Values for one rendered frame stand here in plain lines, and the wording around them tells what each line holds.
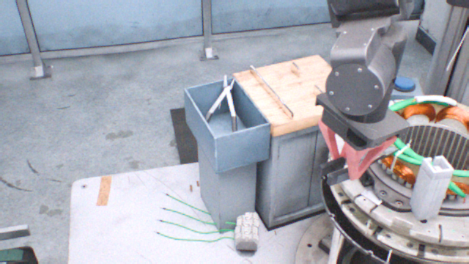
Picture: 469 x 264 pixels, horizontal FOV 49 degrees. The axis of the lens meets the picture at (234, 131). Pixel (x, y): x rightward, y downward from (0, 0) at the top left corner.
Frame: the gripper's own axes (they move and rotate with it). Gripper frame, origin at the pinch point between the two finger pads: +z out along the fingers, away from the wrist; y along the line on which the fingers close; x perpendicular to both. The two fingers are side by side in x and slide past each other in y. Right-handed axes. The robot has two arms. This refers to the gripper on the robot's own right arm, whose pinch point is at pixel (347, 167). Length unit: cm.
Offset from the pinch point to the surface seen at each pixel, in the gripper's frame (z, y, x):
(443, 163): -1.8, 6.8, 9.8
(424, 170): -0.9, 5.9, 7.7
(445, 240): 7.0, 11.7, 8.4
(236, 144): 13.1, -24.5, -1.4
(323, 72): 8.8, -32.3, 23.8
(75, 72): 116, -236, 21
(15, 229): 40, -50, -39
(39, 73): 114, -240, 2
